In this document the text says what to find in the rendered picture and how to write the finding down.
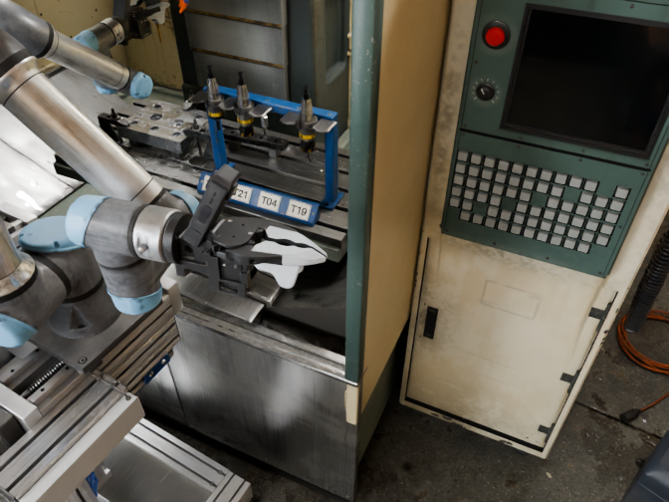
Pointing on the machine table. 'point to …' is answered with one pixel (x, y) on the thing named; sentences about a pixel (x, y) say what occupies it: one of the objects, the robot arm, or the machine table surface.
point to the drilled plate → (177, 141)
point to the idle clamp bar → (256, 141)
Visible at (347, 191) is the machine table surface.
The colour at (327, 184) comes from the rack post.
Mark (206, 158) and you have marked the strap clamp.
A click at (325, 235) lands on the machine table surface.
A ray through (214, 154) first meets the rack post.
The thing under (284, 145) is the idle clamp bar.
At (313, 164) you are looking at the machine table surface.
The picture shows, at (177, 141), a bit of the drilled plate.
